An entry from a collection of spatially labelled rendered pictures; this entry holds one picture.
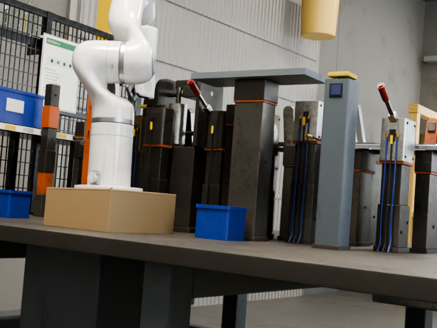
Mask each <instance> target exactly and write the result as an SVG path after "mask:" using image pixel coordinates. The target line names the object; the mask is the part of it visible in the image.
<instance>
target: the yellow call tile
mask: <svg viewBox="0 0 437 328"><path fill-rule="evenodd" d="M328 77H331V78H332V79H346V78H349V79H352V80H357V77H358V76H357V75H355V74H353V73H351V72H328Z"/></svg>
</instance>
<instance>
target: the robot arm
mask: <svg viewBox="0 0 437 328"><path fill-rule="evenodd" d="M156 1H157V0H112V2H111V6H110V10H109V18H108V23H109V29H110V31H111V33H112V34H113V36H114V41H108V40H87V41H84V42H81V43H80V44H79V45H78V46H77V47H76V48H75V50H74V52H73V54H72V66H73V70H74V72H75V74H76V76H77V77H78V79H79V80H80V82H81V83H82V84H83V86H84V88H85V89H86V91H87V92H88V95H89V97H90V101H91V105H92V118H91V130H90V149H89V159H88V176H87V185H74V188H96V189H110V188H113V189H122V190H130V191H142V189H141V188H135V187H130V185H131V164H132V153H133V132H134V121H135V111H136V109H137V101H136V99H137V97H139V98H144V99H145V100H148V99H154V92H155V68H156V64H155V60H156V51H157V36H158V29H157V28H155V27H152V26H147V24H150V23H151V22H153V20H154V19H155V2H156ZM107 83H114V84H126V85H130V86H128V87H126V91H127V96H128V100H129V101H127V100H126V99H124V98H121V97H119V96H117V95H115V94H113V93H111V92H110V91H109V90H108V89H107V87H106V84H107Z"/></svg>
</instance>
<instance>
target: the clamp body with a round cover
mask: <svg viewBox="0 0 437 328"><path fill-rule="evenodd" d="M279 132H280V116H278V115H275V119H274V137H273V147H272V165H271V182H270V192H269V210H268V220H267V237H268V238H269V239H273V234H272V219H273V209H274V191H273V184H274V166H275V156H278V142H279Z"/></svg>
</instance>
